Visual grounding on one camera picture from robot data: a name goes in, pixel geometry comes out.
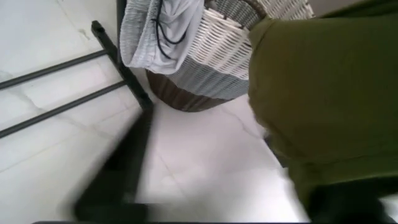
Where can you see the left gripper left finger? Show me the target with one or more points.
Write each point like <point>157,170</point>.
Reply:
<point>121,174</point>

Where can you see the pale grey shorts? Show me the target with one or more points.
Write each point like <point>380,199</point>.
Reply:
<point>140,37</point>

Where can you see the black clothes rack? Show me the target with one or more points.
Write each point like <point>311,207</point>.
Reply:
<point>124,71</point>

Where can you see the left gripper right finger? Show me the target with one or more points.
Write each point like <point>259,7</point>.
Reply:
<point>342,208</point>

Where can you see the green shirt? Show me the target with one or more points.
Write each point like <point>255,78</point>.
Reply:
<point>326,93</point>

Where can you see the white laundry basket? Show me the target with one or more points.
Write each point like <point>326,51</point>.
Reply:
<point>217,62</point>

